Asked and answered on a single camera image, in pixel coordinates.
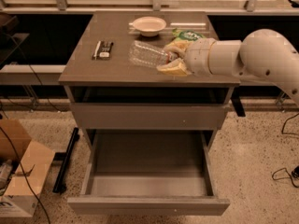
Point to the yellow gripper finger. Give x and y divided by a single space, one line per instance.
175 68
179 47

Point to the clear plastic water bottle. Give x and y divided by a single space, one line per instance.
145 54

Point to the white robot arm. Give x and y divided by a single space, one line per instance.
264 54

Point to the grey drawer cabinet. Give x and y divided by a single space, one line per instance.
118 82

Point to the closed grey upper drawer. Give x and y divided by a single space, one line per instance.
149 117

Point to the open grey middle drawer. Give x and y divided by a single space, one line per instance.
149 173

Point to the green chip bag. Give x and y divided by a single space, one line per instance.
189 35

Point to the white paper bowl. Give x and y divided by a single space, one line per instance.
149 26

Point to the black cutlery packet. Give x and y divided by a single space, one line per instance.
102 50

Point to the metal window railing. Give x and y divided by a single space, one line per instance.
155 0

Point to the black metal floor bar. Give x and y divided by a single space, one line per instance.
64 158

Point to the brown cardboard box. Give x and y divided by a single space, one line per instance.
31 163

